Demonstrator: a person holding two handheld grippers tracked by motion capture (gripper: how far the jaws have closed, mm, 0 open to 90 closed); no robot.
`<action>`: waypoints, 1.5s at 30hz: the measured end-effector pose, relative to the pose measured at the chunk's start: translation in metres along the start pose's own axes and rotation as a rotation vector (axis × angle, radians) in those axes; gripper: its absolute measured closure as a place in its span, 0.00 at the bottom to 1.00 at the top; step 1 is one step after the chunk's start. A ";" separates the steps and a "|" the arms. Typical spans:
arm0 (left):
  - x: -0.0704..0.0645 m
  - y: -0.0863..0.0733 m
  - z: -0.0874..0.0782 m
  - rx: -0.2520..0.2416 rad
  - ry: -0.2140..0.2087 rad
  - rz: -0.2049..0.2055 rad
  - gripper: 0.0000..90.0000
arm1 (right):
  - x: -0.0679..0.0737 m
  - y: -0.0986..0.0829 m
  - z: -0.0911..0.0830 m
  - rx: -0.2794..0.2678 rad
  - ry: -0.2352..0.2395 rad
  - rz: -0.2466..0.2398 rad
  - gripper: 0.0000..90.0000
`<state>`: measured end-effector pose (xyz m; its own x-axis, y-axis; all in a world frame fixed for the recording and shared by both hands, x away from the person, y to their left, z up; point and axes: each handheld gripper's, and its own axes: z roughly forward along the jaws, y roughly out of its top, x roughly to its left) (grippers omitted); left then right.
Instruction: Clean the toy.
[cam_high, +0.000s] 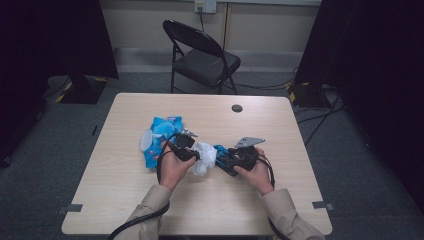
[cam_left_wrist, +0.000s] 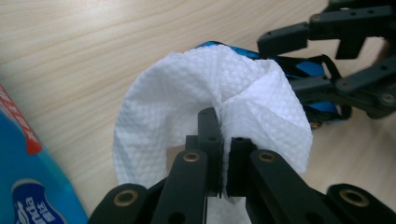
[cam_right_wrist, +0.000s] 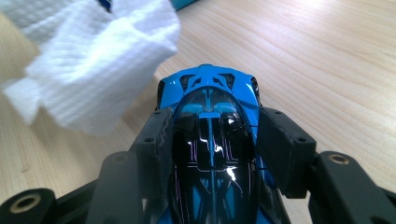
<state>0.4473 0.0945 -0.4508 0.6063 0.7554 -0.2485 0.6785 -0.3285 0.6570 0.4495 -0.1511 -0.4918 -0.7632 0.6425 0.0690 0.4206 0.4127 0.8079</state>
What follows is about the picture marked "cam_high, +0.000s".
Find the black floor cable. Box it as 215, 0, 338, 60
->
229, 67, 298, 92
295, 93, 346, 148

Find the black curtain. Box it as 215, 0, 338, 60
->
294, 0, 424, 214
0, 0, 120, 168

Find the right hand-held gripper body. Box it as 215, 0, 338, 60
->
228, 136, 266, 172

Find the person's right hand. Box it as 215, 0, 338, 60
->
234, 148, 275, 197

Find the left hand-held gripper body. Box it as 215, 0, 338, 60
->
168, 129, 198, 163

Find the person's left hand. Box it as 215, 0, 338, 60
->
159, 141, 197, 193

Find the grey tape strip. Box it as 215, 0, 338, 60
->
312, 200, 335, 212
57, 203, 84, 215

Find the white wall socket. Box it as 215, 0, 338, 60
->
194, 0, 218, 14

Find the hand-held gripper cable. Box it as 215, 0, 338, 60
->
107, 132, 183, 240
256, 156, 291, 240

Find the blue toy car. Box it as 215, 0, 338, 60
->
213, 144, 240, 178

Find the black folding chair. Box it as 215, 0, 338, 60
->
162, 19, 242, 95

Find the black stand base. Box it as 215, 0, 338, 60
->
286, 81, 332, 109
59, 73, 110, 105

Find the blue wet wipes pack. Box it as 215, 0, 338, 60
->
139, 115, 184, 169

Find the right hand-held gripper cable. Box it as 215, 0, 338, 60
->
256, 156, 291, 240

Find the left hand-held gripper cable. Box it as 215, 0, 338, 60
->
107, 132, 183, 240

